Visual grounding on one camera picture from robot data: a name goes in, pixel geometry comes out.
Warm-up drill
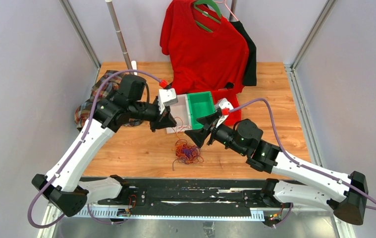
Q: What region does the metal rack pole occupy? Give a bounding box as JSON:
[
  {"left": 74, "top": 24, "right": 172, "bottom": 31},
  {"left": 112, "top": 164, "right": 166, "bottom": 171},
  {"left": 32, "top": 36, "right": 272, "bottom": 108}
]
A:
[{"left": 105, "top": 0, "right": 133, "bottom": 69}]

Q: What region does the green clothes hanger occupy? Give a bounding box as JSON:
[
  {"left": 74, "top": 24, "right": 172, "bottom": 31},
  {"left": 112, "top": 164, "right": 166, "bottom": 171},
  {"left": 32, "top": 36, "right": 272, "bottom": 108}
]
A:
[{"left": 191, "top": 0, "right": 222, "bottom": 33}]

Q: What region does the white plastic bin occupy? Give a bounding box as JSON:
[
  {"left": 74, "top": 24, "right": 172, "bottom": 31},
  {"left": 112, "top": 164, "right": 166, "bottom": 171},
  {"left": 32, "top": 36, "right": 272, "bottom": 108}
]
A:
[{"left": 166, "top": 94, "right": 192, "bottom": 134}]

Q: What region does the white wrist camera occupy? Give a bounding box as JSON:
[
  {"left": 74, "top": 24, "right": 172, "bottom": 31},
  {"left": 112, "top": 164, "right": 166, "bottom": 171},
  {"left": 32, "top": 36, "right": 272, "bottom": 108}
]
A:
[
  {"left": 215, "top": 98, "right": 234, "bottom": 127},
  {"left": 158, "top": 88, "right": 178, "bottom": 114}
]

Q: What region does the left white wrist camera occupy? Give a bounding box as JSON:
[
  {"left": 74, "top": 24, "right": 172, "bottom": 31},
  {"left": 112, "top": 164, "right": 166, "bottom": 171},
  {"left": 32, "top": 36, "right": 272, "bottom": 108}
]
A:
[{"left": 158, "top": 88, "right": 178, "bottom": 114}]

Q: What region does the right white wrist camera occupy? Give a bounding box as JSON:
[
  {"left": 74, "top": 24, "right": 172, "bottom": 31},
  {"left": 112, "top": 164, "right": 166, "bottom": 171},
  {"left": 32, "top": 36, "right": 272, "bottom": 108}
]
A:
[{"left": 215, "top": 98, "right": 234, "bottom": 127}]

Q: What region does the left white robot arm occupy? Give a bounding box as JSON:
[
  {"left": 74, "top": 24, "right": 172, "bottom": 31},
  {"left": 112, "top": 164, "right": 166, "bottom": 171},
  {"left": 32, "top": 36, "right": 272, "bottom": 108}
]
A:
[{"left": 32, "top": 74, "right": 178, "bottom": 217}]

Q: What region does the coloured wire bundle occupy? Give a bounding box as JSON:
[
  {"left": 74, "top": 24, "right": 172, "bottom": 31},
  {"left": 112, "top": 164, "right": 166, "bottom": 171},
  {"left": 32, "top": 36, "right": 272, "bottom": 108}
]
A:
[{"left": 172, "top": 126, "right": 205, "bottom": 172}]

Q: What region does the red t-shirt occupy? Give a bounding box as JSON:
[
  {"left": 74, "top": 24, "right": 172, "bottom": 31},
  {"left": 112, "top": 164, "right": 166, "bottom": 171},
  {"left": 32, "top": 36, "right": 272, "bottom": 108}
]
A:
[{"left": 160, "top": 0, "right": 250, "bottom": 98}]

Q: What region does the plaid flannel shirt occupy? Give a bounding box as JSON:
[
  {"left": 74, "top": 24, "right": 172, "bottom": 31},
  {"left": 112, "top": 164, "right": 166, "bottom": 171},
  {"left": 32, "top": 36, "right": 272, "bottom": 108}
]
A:
[{"left": 74, "top": 70, "right": 125, "bottom": 131}]

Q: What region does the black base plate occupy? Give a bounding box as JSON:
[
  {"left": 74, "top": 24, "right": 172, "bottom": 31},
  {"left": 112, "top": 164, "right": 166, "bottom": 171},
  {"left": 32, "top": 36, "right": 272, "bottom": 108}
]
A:
[{"left": 97, "top": 177, "right": 284, "bottom": 218}]

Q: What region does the pink clothes hanger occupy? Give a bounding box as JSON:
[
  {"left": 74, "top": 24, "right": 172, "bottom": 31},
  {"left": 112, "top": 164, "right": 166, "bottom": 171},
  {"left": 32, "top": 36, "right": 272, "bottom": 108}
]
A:
[{"left": 215, "top": 0, "right": 239, "bottom": 22}]

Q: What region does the green plastic bin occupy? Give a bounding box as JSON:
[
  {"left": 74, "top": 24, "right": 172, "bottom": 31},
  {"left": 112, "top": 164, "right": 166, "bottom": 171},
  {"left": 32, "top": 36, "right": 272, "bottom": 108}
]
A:
[{"left": 187, "top": 91, "right": 215, "bottom": 129}]

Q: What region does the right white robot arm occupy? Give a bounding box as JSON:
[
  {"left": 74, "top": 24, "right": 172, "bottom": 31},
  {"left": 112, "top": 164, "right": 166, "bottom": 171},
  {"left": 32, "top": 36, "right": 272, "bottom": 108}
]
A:
[{"left": 185, "top": 113, "right": 368, "bottom": 225}]

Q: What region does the black t-shirt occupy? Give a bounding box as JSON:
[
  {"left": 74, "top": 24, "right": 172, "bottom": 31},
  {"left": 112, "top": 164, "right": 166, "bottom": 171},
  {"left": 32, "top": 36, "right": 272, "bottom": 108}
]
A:
[{"left": 230, "top": 21, "right": 257, "bottom": 87}]

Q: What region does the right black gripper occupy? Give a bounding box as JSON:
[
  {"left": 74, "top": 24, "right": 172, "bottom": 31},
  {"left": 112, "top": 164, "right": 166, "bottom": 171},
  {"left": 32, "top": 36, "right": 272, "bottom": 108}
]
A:
[{"left": 184, "top": 113, "right": 246, "bottom": 156}]

